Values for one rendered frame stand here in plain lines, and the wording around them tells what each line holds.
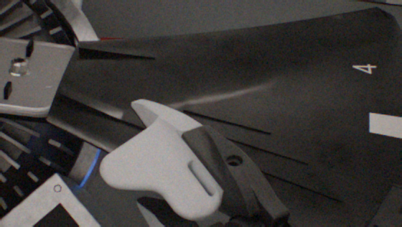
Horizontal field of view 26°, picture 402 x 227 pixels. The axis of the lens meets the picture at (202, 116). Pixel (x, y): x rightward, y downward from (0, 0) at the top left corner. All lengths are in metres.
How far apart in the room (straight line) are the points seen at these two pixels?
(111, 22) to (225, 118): 0.82
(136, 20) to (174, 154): 0.89
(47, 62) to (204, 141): 0.18
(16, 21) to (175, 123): 0.25
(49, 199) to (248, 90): 0.18
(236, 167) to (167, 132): 0.05
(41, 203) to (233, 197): 0.26
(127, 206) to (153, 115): 1.06
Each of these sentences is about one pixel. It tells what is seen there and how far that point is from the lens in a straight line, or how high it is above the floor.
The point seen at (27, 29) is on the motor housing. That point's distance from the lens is 0.68.
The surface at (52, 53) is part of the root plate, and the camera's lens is 0.59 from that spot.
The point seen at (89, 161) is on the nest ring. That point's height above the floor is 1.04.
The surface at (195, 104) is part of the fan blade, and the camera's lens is 0.53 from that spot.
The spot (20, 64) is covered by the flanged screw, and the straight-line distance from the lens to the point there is 0.56.
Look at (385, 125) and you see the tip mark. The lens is 0.55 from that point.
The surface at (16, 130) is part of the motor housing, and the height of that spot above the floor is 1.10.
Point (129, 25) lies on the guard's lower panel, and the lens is 1.33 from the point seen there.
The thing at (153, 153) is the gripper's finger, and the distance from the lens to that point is 0.44.
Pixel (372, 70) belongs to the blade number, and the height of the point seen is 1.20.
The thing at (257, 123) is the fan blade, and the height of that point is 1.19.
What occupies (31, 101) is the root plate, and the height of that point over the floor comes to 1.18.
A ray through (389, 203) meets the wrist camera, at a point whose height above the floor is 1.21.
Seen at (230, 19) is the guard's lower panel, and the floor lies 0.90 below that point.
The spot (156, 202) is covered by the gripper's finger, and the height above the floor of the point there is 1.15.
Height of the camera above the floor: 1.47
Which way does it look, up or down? 32 degrees down
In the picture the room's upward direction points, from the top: 7 degrees clockwise
